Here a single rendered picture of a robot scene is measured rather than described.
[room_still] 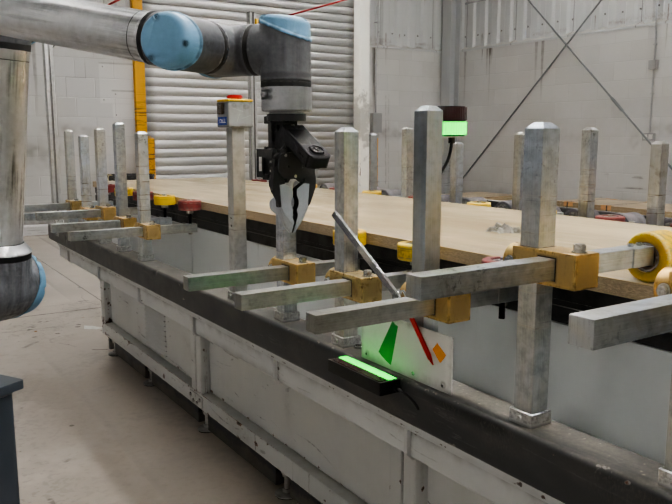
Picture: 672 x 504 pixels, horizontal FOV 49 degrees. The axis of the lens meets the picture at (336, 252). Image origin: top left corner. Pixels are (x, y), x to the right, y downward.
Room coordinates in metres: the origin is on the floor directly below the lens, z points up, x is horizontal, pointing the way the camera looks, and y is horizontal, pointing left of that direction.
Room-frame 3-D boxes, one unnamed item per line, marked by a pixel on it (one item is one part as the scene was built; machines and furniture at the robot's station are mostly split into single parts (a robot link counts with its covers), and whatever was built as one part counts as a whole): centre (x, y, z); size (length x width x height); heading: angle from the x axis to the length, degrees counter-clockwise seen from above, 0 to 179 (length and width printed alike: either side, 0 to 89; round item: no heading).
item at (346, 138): (1.48, -0.02, 0.91); 0.03 x 0.03 x 0.48; 33
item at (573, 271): (1.04, -0.31, 0.95); 0.13 x 0.06 x 0.05; 33
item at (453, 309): (1.25, -0.17, 0.85); 0.13 x 0.06 x 0.05; 33
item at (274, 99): (1.34, 0.09, 1.19); 0.10 x 0.09 x 0.05; 125
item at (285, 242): (1.69, 0.12, 0.88); 0.03 x 0.03 x 0.48; 33
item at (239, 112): (1.91, 0.26, 1.18); 0.07 x 0.07 x 0.08; 33
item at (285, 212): (1.33, 0.10, 1.00); 0.06 x 0.03 x 0.09; 35
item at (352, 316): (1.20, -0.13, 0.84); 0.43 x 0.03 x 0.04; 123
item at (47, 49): (3.65, 1.35, 1.20); 0.15 x 0.12 x 1.00; 33
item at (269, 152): (1.34, 0.09, 1.11); 0.09 x 0.08 x 0.12; 35
